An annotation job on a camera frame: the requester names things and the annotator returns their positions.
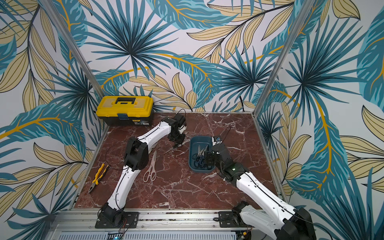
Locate small black slim scissors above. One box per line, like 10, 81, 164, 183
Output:
164, 144, 183, 155

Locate blue handled scissors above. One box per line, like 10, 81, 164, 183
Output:
193, 146, 207, 169

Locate large black handled scissors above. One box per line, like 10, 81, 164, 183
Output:
201, 146, 213, 170

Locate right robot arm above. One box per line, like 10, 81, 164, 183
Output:
204, 143, 317, 240

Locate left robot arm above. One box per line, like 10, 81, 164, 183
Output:
95, 114, 187, 228

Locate teal plastic storage box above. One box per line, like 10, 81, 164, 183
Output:
189, 136, 215, 174

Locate pink kitchen shears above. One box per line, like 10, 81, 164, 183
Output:
143, 151, 157, 183

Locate yellow black toolbox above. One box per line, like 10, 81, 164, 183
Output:
96, 96, 154, 126

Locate yellow black pliers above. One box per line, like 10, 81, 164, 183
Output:
88, 163, 110, 193

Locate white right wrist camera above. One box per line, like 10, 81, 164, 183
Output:
212, 136, 223, 146

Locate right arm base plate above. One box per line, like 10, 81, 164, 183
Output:
213, 211, 258, 228

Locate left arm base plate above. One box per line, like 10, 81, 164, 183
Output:
95, 212, 140, 229

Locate right aluminium corner post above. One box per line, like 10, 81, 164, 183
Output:
253, 0, 315, 118

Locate aluminium corner post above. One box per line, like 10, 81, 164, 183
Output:
40, 0, 105, 99
253, 0, 315, 118

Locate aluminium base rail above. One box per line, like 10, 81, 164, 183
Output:
46, 209, 273, 240

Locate left aluminium corner post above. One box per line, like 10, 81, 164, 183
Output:
40, 0, 105, 99

